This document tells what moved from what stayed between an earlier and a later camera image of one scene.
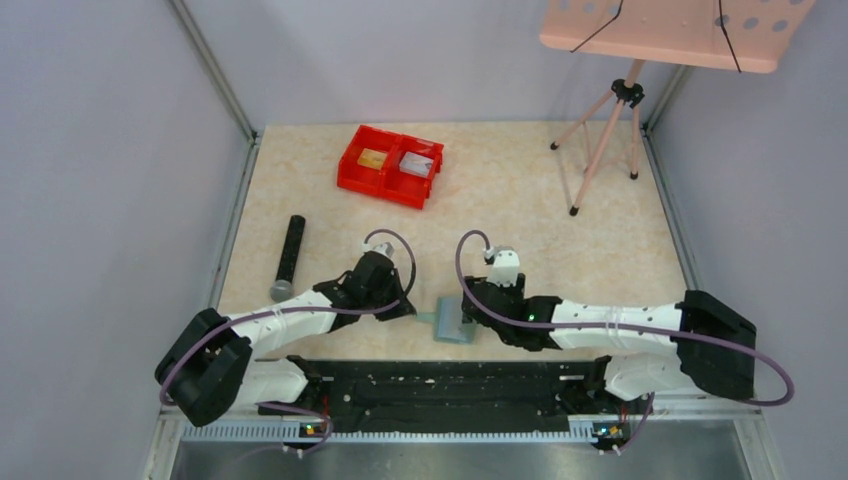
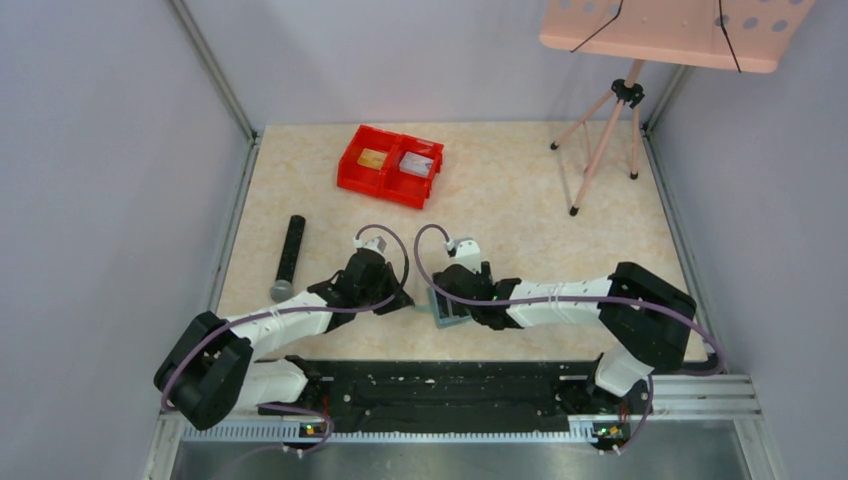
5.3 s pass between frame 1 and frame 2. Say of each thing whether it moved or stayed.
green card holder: moved
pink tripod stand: stayed
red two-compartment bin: stayed
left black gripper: stayed
